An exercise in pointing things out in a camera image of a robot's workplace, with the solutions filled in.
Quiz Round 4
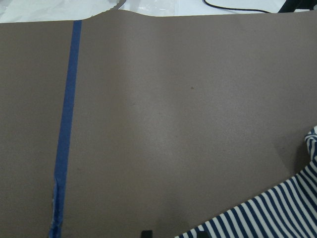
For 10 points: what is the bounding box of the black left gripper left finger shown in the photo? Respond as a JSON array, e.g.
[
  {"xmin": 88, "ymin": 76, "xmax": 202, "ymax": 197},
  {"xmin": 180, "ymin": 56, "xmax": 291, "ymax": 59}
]
[{"xmin": 141, "ymin": 230, "xmax": 153, "ymax": 238}]

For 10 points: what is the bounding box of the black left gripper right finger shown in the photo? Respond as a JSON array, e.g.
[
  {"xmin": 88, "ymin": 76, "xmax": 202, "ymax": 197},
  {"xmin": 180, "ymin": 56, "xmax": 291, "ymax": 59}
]
[{"xmin": 197, "ymin": 231, "xmax": 209, "ymax": 238}]

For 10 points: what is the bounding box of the navy white striped polo shirt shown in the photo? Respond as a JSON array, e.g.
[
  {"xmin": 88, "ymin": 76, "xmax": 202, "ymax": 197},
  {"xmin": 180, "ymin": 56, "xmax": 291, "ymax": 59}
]
[{"xmin": 179, "ymin": 127, "xmax": 317, "ymax": 238}]

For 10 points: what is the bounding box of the blue tape line lengthwise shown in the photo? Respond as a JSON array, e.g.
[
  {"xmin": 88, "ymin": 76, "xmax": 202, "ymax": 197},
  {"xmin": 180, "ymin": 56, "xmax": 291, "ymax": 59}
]
[{"xmin": 49, "ymin": 20, "xmax": 82, "ymax": 238}]

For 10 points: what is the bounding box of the brown paper table cover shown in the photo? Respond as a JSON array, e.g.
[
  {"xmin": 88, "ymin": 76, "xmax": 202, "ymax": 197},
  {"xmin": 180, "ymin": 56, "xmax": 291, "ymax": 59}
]
[{"xmin": 0, "ymin": 10, "xmax": 317, "ymax": 238}]

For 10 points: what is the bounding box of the clear plastic bag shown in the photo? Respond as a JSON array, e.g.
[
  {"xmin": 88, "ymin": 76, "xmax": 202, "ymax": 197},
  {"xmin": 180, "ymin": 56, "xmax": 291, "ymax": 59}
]
[{"xmin": 0, "ymin": 0, "xmax": 125, "ymax": 23}]

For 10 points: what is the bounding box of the black cable on table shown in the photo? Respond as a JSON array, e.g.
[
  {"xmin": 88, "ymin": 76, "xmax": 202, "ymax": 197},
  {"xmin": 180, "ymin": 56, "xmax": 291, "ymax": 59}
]
[{"xmin": 202, "ymin": 0, "xmax": 273, "ymax": 13}]

